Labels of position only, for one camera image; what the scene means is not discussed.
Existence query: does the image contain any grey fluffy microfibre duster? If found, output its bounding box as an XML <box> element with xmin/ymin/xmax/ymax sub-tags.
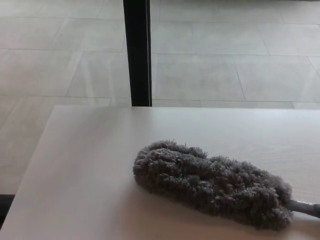
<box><xmin>132</xmin><ymin>139</ymin><xmax>320</xmax><ymax>231</ymax></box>

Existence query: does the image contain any black vertical window post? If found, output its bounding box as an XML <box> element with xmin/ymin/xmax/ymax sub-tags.
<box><xmin>122</xmin><ymin>0</ymin><xmax>153</xmax><ymax>108</ymax></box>

